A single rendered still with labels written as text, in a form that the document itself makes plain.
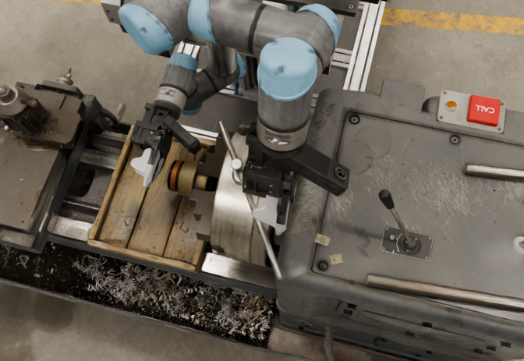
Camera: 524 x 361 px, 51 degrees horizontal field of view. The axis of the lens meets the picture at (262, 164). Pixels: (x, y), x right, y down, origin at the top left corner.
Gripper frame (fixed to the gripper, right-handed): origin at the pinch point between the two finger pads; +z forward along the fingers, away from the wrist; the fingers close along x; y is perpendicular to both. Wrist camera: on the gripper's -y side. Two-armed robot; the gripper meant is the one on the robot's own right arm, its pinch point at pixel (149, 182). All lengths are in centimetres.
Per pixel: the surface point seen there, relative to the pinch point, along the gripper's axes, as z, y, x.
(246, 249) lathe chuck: 11.5, -27.5, 6.1
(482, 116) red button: -24, -69, 19
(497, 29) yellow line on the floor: -149, -103, -108
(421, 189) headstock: -6, -60, 18
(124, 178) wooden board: -5.6, 14.1, -19.1
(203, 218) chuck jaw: 6.4, -16.0, 3.7
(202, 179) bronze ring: -2.6, -13.0, 3.5
